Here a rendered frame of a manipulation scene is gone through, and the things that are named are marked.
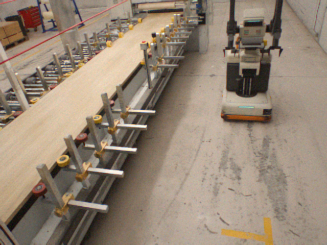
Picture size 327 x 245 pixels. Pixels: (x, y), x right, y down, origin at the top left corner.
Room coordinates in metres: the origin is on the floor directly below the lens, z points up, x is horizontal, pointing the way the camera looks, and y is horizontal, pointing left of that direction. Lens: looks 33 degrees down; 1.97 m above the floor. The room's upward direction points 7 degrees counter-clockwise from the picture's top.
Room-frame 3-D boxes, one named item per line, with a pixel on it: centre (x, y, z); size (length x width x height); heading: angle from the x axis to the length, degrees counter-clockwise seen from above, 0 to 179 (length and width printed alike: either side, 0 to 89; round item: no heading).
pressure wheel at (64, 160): (1.31, 0.69, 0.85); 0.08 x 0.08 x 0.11
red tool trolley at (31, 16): (10.48, 4.49, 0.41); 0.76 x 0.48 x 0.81; 169
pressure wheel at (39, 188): (1.07, 0.77, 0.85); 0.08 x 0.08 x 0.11
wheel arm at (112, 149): (1.49, 0.42, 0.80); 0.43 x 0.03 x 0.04; 72
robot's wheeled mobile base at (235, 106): (3.01, -1.15, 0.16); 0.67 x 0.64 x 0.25; 162
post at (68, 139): (1.23, 0.56, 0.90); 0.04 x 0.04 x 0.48; 72
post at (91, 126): (1.47, 0.49, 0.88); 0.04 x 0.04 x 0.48; 72
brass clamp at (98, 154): (1.49, 0.48, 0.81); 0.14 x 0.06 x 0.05; 162
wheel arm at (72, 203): (1.01, 0.58, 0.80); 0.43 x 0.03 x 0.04; 72
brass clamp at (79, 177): (1.25, 0.56, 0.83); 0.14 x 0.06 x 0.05; 162
